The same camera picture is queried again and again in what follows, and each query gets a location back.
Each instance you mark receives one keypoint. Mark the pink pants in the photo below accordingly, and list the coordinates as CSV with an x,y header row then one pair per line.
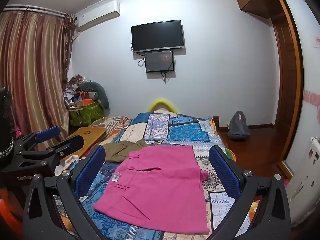
x,y
159,188

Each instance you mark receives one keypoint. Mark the green storage box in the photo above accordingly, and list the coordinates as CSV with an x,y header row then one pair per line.
x,y
86,115

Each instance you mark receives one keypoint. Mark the yellow curved headboard cushion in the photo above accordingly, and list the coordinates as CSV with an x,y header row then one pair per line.
x,y
162,102

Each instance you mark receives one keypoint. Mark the wooden lap desk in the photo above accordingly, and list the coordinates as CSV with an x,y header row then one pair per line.
x,y
84,139

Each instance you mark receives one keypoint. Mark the white appliance with stickers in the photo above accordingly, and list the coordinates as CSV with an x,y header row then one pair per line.
x,y
303,189

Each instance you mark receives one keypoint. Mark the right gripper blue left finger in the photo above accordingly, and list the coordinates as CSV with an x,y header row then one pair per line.
x,y
41,219

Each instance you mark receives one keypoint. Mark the wall mounted black television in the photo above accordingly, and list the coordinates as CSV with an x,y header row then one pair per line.
x,y
157,36

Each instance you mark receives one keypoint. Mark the grey plush toy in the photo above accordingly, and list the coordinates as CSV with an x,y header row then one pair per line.
x,y
100,95

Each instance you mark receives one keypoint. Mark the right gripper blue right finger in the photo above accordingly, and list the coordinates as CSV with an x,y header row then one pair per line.
x,y
271,219

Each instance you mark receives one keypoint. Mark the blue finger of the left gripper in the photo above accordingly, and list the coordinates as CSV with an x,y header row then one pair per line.
x,y
29,141
61,149

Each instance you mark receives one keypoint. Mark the blue patchwork bedspread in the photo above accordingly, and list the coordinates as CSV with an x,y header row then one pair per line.
x,y
163,128

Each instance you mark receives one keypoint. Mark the striped orange blanket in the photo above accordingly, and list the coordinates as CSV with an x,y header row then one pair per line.
x,y
111,125

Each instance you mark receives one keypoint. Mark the brown wooden door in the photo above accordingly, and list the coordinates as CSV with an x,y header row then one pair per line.
x,y
291,76

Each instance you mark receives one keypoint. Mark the small dark wall monitor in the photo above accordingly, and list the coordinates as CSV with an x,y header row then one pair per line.
x,y
159,61

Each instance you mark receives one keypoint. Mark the grey backpack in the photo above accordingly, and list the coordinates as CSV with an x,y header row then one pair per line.
x,y
238,129

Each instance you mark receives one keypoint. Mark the white air conditioner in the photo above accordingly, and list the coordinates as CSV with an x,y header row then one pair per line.
x,y
91,17

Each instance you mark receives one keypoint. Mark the crumpled white paper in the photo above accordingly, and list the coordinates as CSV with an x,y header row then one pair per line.
x,y
66,164

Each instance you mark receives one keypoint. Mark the olive green pants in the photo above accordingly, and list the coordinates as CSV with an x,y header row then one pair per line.
x,y
118,152

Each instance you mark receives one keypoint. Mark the striped red gold curtain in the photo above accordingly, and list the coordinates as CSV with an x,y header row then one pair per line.
x,y
35,56

